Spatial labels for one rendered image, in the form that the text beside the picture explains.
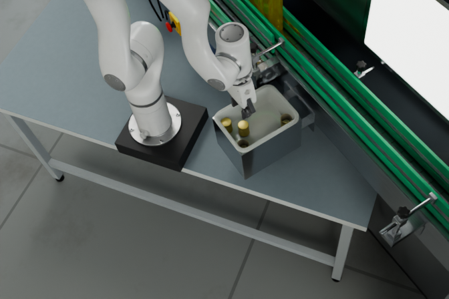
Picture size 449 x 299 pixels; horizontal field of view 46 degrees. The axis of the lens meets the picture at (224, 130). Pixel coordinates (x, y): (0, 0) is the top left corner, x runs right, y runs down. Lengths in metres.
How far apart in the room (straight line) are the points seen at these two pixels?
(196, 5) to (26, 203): 1.86
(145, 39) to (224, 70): 0.38
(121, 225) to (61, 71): 0.84
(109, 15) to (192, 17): 0.27
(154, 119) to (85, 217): 1.08
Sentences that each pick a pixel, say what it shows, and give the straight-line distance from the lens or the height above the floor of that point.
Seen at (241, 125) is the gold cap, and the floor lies 0.98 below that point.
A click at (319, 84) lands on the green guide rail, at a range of 1.61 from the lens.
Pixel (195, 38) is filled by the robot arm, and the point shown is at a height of 1.44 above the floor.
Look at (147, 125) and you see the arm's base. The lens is 1.83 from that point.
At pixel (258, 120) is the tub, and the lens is 1.72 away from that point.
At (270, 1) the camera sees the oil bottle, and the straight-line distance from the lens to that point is 1.68.
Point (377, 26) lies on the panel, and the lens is 1.54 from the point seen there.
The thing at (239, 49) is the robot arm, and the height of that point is 1.38.
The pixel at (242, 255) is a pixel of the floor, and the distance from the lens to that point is 2.52.
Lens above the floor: 2.37
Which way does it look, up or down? 57 degrees down
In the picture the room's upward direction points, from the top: 11 degrees counter-clockwise
